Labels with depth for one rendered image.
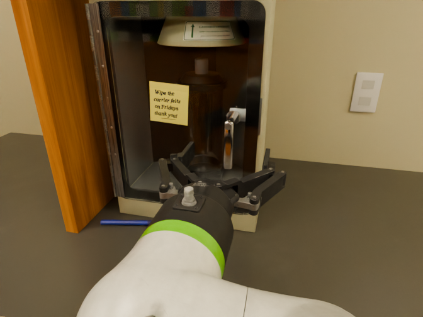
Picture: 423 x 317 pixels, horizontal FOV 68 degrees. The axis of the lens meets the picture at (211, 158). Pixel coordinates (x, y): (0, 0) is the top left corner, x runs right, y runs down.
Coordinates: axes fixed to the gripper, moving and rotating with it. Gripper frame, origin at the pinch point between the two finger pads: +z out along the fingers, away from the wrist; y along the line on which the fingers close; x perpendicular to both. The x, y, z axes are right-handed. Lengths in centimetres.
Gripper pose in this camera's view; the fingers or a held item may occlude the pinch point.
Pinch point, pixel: (228, 155)
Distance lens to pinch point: 55.5
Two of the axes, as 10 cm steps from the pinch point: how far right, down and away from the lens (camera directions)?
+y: -9.7, -1.0, 2.1
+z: 2.3, -4.1, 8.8
